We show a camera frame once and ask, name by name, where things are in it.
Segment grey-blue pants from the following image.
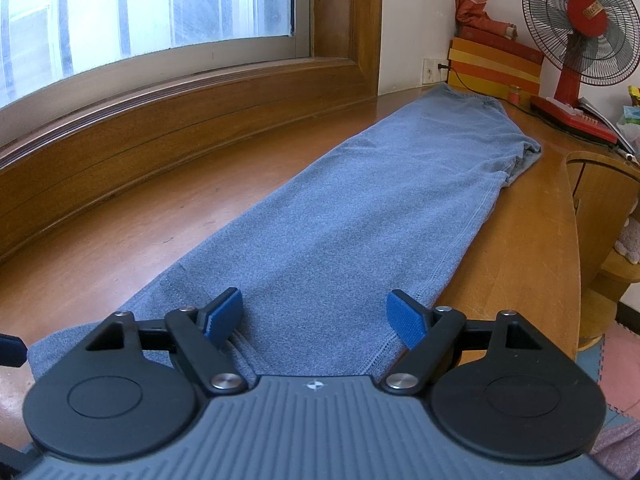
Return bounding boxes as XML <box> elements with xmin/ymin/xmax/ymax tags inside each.
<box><xmin>27</xmin><ymin>84</ymin><xmax>543</xmax><ymax>396</ymax></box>

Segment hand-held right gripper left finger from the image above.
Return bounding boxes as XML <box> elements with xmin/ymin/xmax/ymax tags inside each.
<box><xmin>85</xmin><ymin>287</ymin><xmax>251</xmax><ymax>396</ymax></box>

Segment foam floor mat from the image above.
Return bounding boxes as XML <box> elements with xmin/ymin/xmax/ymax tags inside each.
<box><xmin>575</xmin><ymin>324</ymin><xmax>640</xmax><ymax>413</ymax></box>

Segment white wall socket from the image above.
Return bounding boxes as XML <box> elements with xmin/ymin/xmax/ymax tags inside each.
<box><xmin>422</xmin><ymin>57</ymin><xmax>449</xmax><ymax>86</ymax></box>

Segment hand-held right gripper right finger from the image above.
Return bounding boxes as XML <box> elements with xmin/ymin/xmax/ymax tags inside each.
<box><xmin>380</xmin><ymin>289</ymin><xmax>546</xmax><ymax>395</ymax></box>

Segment red table fan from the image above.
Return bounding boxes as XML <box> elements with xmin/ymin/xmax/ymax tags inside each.
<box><xmin>521</xmin><ymin>0</ymin><xmax>640</xmax><ymax>144</ymax></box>

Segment window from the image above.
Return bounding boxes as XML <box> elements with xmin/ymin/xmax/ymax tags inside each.
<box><xmin>0</xmin><ymin>0</ymin><xmax>312</xmax><ymax>111</ymax></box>

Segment pinkish fuzzy cloth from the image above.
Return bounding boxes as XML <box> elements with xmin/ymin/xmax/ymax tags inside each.
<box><xmin>592</xmin><ymin>419</ymin><xmax>640</xmax><ymax>480</ymax></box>

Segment plastic bag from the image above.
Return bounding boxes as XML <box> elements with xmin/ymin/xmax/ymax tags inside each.
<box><xmin>617</xmin><ymin>85</ymin><xmax>640</xmax><ymax>142</ymax></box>

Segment red and yellow folded mats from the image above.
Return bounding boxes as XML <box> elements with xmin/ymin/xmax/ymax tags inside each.
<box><xmin>447</xmin><ymin>24</ymin><xmax>546</xmax><ymax>100</ymax></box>

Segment plush toy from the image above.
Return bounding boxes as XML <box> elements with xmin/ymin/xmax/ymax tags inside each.
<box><xmin>614</xmin><ymin>209</ymin><xmax>640</xmax><ymax>262</ymax></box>

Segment black power cable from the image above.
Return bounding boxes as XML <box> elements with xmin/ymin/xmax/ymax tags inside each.
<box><xmin>439</xmin><ymin>62</ymin><xmax>532</xmax><ymax>109</ymax></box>

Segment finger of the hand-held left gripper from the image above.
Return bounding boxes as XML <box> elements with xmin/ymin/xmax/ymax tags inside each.
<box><xmin>0</xmin><ymin>442</ymin><xmax>41</xmax><ymax>479</ymax></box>
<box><xmin>0</xmin><ymin>332</ymin><xmax>28</xmax><ymax>368</ymax></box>

